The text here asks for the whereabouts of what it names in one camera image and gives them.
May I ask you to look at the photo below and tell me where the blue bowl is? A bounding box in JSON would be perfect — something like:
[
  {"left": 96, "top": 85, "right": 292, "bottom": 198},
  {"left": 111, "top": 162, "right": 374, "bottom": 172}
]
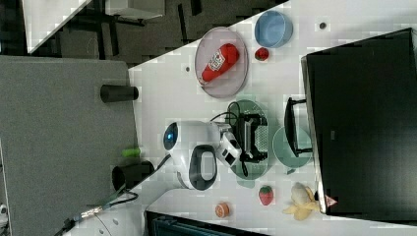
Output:
[{"left": 254, "top": 10, "right": 293, "bottom": 48}]

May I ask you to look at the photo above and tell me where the peeled banana toy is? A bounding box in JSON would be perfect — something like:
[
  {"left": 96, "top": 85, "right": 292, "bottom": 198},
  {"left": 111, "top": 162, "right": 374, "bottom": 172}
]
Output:
[{"left": 282, "top": 182, "right": 320, "bottom": 221}]

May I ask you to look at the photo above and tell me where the black utensil cup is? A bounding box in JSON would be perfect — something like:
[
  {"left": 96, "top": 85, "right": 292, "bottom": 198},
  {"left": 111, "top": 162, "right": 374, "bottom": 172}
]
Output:
[{"left": 111, "top": 160, "right": 154, "bottom": 190}]

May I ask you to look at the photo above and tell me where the grey round plate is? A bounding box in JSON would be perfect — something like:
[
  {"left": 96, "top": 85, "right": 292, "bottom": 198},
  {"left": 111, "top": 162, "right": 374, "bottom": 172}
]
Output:
[{"left": 195, "top": 28, "right": 249, "bottom": 98}]

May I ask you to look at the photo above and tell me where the green strainer bowl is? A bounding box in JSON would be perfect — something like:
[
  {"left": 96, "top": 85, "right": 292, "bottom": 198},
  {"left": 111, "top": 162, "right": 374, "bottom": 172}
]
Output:
[{"left": 226, "top": 99, "right": 268, "bottom": 189}]

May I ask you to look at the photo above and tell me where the green mug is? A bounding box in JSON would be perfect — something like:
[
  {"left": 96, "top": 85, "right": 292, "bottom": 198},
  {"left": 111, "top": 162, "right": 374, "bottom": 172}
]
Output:
[{"left": 272, "top": 128, "right": 313, "bottom": 175}]

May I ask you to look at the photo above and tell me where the large red strawberry toy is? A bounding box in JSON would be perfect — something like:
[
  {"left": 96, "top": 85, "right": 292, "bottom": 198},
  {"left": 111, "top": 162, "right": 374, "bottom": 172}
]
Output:
[{"left": 259, "top": 186, "right": 273, "bottom": 206}]

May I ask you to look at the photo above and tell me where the black cylinder post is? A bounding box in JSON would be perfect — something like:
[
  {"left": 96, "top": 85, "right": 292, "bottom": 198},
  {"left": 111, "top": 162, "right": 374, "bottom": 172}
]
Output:
[{"left": 99, "top": 85, "right": 139, "bottom": 103}]

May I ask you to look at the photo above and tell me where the black toaster oven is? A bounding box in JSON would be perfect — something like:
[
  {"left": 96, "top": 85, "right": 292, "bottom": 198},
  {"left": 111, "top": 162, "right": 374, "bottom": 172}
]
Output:
[{"left": 301, "top": 29, "right": 417, "bottom": 225}]

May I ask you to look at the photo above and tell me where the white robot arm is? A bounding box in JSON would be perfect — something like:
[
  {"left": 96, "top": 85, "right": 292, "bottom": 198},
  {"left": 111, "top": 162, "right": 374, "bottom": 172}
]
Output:
[{"left": 57, "top": 112, "right": 268, "bottom": 236}]

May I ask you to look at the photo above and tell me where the red ketchup bottle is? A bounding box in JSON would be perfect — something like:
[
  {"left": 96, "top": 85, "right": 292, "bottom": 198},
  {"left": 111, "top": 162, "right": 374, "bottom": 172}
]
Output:
[{"left": 198, "top": 43, "right": 240, "bottom": 86}]

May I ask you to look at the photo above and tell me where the small red strawberry toy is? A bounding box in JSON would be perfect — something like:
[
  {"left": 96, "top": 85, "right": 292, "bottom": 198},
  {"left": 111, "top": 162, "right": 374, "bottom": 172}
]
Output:
[{"left": 255, "top": 47, "right": 269, "bottom": 61}]

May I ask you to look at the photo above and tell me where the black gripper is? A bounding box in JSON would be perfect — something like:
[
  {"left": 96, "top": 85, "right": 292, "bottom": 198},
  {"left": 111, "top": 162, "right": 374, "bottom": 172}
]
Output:
[{"left": 237, "top": 113, "right": 268, "bottom": 163}]

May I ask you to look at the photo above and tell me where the green spatula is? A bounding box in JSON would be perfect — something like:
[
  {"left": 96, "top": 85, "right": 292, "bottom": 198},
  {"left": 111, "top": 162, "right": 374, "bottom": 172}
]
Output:
[{"left": 98, "top": 184, "right": 126, "bottom": 209}]

